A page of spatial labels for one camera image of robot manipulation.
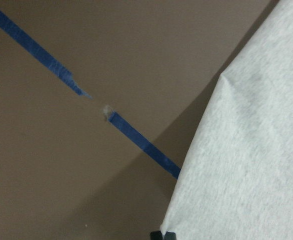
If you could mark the grey cartoon print t-shirt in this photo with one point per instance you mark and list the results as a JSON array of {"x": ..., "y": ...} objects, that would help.
[{"x": 236, "y": 182}]

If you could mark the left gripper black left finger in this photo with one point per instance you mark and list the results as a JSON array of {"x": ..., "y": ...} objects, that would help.
[{"x": 155, "y": 235}]

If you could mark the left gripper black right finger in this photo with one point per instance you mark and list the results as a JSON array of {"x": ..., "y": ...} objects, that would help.
[{"x": 170, "y": 236}]

